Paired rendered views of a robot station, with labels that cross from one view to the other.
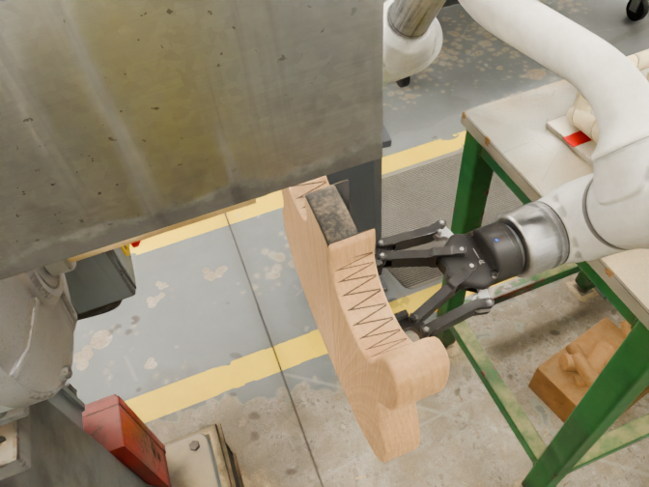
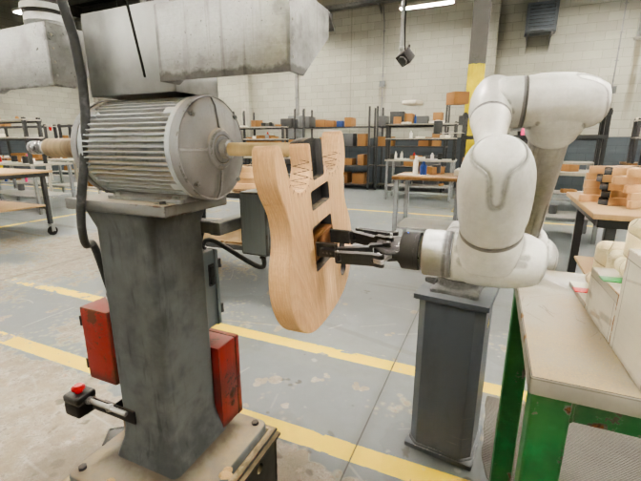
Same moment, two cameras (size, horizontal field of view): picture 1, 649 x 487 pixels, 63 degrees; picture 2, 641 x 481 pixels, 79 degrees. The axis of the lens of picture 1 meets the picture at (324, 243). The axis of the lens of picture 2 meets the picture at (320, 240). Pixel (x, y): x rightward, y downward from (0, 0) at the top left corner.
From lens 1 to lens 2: 70 cm
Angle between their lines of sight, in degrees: 48
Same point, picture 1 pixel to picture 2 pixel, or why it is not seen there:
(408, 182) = not seen: hidden behind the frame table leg
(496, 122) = not seen: hidden behind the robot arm
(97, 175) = (214, 48)
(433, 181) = (572, 428)
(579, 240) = (457, 245)
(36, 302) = (205, 148)
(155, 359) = (289, 406)
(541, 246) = (430, 241)
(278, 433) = not seen: outside the picture
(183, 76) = (238, 20)
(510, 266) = (407, 247)
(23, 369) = (184, 154)
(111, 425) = (222, 341)
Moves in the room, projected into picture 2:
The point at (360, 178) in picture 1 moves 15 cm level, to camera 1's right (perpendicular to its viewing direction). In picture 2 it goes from (462, 332) to (505, 345)
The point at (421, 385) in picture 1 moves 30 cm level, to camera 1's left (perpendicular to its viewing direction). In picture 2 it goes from (261, 159) to (164, 156)
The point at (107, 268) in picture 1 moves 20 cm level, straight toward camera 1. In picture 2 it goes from (262, 230) to (242, 247)
